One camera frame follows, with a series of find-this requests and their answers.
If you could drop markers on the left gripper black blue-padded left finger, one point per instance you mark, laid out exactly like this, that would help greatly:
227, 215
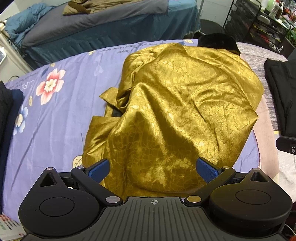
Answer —
88, 179

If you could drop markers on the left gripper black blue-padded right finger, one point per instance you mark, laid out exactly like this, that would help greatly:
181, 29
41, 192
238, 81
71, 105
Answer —
213, 176

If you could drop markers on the gold satin jacket black fur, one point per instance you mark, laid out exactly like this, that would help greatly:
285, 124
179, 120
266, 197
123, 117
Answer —
174, 104

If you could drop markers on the grey pink blanket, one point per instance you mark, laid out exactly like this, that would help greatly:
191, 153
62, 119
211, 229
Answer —
267, 124

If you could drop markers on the folded black garment right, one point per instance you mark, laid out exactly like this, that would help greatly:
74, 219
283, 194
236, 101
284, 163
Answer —
280, 77

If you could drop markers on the printed paper sheet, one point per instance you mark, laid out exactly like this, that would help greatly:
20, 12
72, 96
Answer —
10, 229

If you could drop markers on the navy blue folded garment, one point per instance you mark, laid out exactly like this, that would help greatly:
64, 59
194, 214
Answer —
10, 124

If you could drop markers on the black knit garment left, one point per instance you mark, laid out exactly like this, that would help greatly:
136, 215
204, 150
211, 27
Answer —
6, 102

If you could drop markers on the bed with teal skirt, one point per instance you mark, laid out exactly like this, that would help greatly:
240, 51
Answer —
56, 36

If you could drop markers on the blue quilt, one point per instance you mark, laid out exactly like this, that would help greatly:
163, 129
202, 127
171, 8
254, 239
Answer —
18, 25

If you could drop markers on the olive brown blanket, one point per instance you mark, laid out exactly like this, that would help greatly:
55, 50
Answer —
76, 7

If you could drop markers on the black wire shelf rack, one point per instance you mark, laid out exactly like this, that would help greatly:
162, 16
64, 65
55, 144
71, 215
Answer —
247, 22

